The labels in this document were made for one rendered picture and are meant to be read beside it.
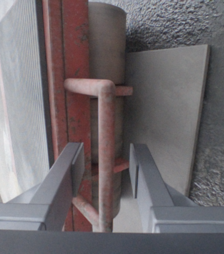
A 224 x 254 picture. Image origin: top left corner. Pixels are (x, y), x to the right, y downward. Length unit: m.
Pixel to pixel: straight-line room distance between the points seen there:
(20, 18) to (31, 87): 0.07
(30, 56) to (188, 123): 0.17
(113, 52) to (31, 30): 0.09
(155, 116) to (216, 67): 0.09
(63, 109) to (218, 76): 0.15
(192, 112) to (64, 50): 0.14
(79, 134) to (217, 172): 0.15
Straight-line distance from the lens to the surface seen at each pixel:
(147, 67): 0.24
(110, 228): 0.17
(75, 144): 0.15
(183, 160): 0.23
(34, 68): 0.19
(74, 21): 0.18
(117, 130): 0.24
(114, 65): 0.23
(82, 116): 0.18
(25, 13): 0.21
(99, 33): 0.22
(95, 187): 0.26
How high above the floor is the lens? 0.20
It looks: 38 degrees down
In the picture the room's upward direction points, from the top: 102 degrees counter-clockwise
